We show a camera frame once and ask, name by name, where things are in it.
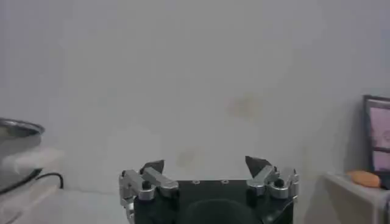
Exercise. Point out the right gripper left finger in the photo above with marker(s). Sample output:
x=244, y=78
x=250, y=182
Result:
x=153, y=179

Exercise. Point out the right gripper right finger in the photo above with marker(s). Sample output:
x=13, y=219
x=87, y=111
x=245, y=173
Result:
x=265, y=179

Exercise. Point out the beige desk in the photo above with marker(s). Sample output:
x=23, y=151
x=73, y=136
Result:
x=353, y=201

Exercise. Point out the orange rounded object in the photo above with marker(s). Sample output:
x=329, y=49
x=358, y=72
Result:
x=364, y=178

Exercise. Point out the computer monitor with pink screen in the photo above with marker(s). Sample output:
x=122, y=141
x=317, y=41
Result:
x=379, y=137

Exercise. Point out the steel steamer pot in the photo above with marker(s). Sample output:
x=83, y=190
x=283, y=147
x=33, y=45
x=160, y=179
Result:
x=16, y=143

